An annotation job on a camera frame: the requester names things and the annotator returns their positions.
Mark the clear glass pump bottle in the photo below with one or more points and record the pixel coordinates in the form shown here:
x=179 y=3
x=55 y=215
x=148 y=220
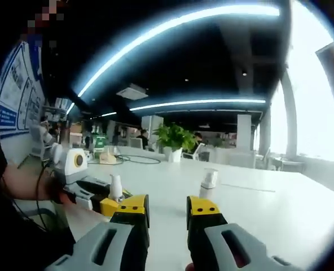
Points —
x=116 y=186

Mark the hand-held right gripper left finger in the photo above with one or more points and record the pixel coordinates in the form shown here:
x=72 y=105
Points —
x=130 y=234

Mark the green box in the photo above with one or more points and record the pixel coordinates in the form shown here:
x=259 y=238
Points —
x=99 y=142

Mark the ceiling air vent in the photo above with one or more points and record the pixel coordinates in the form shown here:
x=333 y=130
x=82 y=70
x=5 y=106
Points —
x=131 y=92

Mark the person's dark shirt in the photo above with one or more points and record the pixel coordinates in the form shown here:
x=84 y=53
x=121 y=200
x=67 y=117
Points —
x=20 y=240

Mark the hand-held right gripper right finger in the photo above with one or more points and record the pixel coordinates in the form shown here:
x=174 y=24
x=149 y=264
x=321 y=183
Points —
x=203 y=234

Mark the white pump bottle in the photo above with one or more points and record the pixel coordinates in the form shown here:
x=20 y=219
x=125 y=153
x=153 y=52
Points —
x=206 y=193

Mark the straight ceiling light strip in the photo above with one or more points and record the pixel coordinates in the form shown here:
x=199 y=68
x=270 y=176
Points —
x=198 y=102

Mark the small square clear cover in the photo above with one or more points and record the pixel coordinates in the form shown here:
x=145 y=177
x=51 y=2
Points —
x=216 y=176

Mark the white office chair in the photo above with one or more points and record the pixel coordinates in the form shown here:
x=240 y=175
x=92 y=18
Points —
x=196 y=151

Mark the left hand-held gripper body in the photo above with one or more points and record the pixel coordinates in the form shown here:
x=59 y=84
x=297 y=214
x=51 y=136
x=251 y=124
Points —
x=71 y=166

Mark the long curved ceiling light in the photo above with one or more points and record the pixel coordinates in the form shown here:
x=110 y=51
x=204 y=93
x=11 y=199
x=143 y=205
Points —
x=144 y=35

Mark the person's right hand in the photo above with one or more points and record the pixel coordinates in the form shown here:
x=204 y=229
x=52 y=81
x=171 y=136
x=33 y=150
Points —
x=190 y=267

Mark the person's left hand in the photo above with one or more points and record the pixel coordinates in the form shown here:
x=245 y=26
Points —
x=68 y=199

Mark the storage shelf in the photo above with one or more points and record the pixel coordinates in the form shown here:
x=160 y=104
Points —
x=55 y=110

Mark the white side table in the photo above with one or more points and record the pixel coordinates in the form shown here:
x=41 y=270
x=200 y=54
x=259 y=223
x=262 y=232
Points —
x=285 y=162

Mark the green potted plant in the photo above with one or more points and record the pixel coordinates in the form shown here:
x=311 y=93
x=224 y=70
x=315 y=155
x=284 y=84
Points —
x=174 y=137

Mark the tan wooden box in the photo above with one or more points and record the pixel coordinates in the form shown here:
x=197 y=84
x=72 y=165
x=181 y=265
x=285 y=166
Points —
x=107 y=158

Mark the short ceiling light strip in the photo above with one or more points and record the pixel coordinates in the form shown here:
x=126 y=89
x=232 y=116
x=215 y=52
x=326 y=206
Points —
x=109 y=114
x=70 y=108

